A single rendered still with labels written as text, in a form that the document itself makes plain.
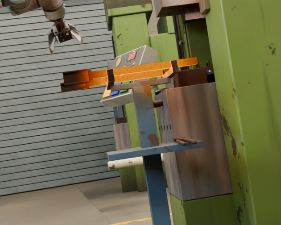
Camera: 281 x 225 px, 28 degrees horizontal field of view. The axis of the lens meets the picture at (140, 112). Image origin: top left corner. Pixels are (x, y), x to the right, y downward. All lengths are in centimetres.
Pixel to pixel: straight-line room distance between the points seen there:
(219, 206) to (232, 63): 59
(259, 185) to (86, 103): 847
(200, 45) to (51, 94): 779
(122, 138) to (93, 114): 290
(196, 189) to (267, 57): 59
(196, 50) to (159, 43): 461
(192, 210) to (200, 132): 31
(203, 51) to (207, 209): 81
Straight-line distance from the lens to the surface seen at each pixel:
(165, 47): 727
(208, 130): 223
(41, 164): 1029
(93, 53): 1047
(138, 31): 738
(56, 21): 243
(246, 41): 203
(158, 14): 255
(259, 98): 201
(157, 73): 207
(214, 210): 225
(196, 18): 247
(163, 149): 175
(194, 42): 267
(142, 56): 286
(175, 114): 221
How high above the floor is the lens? 76
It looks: 2 degrees up
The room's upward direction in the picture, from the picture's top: 9 degrees counter-clockwise
